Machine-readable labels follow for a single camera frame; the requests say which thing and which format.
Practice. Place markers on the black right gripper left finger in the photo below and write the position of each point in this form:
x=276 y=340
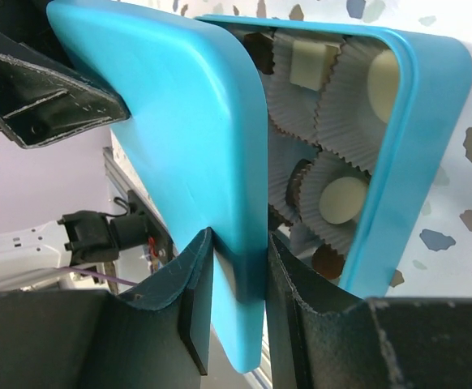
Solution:
x=155 y=335

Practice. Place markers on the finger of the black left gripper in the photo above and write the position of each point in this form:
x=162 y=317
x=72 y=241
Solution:
x=43 y=101

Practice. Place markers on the brown fluted cup chocolate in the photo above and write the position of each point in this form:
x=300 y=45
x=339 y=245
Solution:
x=293 y=186

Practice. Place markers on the teal tin lid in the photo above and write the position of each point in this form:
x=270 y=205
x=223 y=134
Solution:
x=197 y=138

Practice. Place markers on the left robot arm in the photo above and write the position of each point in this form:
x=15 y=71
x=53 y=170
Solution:
x=72 y=242

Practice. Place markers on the teal tin box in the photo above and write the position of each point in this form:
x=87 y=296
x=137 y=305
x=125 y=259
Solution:
x=436 y=78

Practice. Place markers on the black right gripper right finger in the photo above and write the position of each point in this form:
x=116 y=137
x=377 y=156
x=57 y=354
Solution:
x=320 y=336

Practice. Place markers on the brown rectangular chocolate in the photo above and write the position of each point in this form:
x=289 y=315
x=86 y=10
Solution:
x=259 y=48

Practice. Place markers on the white oval chocolate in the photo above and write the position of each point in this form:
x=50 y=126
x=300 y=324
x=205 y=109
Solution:
x=382 y=84
x=342 y=200

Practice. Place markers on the cream chocolate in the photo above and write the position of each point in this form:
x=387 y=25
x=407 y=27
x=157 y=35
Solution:
x=311 y=62

